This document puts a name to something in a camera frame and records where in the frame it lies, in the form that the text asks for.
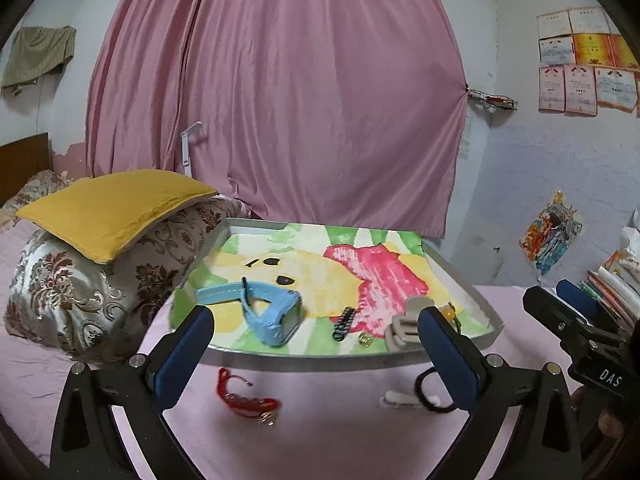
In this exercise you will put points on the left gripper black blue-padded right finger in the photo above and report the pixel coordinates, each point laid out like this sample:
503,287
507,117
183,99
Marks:
544,443

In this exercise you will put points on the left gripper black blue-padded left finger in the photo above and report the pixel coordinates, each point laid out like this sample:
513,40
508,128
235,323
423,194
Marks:
87,443

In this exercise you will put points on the grey plastic flip-lid box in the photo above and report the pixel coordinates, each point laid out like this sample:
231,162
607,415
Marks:
402,332

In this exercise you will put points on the blue smart watch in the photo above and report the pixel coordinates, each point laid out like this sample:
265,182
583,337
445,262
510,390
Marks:
271,312

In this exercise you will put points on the right hand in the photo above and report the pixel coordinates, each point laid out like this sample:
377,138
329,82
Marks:
608,424

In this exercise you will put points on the stack of books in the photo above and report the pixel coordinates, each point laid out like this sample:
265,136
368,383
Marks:
617,281

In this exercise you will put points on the floral satin pillow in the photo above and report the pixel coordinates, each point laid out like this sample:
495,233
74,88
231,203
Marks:
61,299

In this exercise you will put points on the white hair clip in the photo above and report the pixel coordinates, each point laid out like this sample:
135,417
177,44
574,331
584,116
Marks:
395,399

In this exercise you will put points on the pink bed sheet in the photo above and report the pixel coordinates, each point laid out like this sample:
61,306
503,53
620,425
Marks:
330,425

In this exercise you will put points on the yellow pillow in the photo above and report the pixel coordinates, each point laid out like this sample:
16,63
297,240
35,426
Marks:
101,217

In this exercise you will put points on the painted shallow cardboard tray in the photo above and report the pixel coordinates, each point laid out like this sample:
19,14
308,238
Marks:
352,281

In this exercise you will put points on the brown wooden headboard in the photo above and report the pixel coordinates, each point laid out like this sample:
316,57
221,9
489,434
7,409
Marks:
20,160

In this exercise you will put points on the pink curtain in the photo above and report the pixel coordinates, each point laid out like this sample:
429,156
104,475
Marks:
341,112

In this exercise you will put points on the olive green hanging cloth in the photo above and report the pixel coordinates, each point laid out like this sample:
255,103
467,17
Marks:
35,52

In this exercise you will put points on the colourful wall drawing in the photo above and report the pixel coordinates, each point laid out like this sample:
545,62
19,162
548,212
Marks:
551,233

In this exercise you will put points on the small wall shelf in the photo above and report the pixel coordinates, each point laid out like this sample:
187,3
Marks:
491,102

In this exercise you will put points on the wall certificates cluster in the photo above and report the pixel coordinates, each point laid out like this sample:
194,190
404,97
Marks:
584,64

